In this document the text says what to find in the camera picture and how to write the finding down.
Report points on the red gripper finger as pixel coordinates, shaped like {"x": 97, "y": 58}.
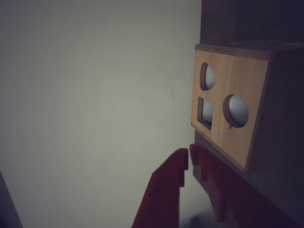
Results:
{"x": 161, "y": 194}
{"x": 237, "y": 197}

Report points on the wooden shape sorter box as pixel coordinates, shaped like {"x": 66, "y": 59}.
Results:
{"x": 237, "y": 78}

